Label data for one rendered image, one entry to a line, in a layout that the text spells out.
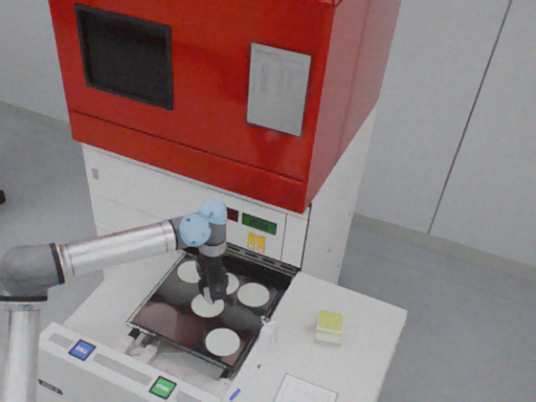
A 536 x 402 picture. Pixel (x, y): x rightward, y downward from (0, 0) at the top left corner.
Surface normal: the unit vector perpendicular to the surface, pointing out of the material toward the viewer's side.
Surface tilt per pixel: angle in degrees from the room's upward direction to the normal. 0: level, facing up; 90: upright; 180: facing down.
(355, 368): 0
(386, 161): 90
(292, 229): 90
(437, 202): 90
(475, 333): 0
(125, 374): 0
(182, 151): 90
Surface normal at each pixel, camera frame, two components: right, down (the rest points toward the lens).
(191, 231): 0.31, 0.00
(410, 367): 0.01, -0.74
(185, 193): -0.47, 0.59
